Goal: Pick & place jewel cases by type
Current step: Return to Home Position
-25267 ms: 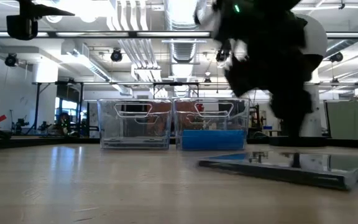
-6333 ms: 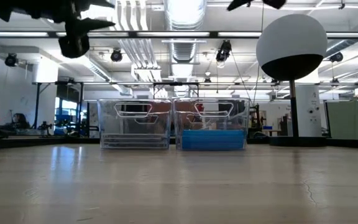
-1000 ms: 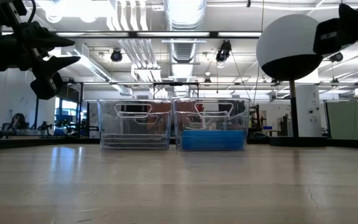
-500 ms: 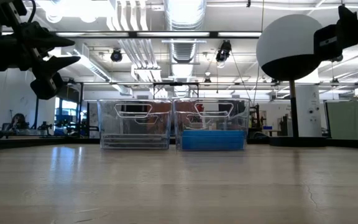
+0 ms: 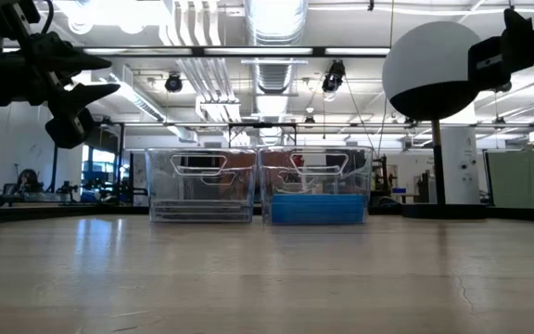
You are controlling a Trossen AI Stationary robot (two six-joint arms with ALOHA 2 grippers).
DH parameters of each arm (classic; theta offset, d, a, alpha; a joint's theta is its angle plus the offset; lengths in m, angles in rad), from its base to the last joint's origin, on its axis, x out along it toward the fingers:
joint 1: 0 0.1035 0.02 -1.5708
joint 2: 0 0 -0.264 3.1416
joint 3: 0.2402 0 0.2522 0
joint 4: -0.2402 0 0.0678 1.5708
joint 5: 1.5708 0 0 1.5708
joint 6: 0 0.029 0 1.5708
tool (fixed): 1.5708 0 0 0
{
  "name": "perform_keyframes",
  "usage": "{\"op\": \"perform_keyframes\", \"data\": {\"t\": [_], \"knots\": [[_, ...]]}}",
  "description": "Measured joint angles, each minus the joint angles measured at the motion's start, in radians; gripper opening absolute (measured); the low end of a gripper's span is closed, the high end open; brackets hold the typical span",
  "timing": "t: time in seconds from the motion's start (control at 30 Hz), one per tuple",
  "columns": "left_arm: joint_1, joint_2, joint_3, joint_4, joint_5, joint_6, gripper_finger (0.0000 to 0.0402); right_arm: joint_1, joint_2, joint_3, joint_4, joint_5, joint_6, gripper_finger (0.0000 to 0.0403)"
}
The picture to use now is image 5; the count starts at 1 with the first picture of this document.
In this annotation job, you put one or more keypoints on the black hanging spotlight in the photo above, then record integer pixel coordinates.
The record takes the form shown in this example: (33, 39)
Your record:
(334, 76)
(173, 82)

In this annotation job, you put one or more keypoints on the blue jewel case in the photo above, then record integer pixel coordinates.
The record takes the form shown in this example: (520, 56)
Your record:
(318, 209)
(318, 219)

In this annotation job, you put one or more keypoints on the person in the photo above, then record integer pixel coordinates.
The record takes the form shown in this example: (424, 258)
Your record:
(28, 182)

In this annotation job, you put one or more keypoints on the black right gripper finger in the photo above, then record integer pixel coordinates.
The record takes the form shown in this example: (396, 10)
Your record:
(519, 42)

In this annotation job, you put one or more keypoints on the clear plastic bin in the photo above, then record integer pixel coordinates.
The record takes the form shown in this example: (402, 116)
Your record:
(267, 176)
(156, 176)

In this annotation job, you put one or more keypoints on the silver ventilation duct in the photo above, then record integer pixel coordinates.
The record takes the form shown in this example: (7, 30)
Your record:
(274, 23)

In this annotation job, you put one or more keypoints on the black overhead light bar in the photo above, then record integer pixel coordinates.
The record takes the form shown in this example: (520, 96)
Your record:
(197, 51)

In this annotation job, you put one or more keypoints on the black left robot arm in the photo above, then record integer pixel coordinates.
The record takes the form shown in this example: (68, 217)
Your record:
(12, 18)

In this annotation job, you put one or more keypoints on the white round column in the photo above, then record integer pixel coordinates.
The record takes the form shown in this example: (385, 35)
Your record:
(461, 167)

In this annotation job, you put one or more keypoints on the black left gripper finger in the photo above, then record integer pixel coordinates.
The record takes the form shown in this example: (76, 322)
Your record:
(79, 97)
(72, 58)

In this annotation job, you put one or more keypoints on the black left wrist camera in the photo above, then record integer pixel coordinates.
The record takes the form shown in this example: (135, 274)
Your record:
(70, 130)

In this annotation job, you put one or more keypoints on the white globe lamp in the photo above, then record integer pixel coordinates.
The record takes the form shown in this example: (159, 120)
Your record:
(429, 60)

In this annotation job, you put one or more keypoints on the green partition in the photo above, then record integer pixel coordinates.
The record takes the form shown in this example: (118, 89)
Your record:
(524, 178)

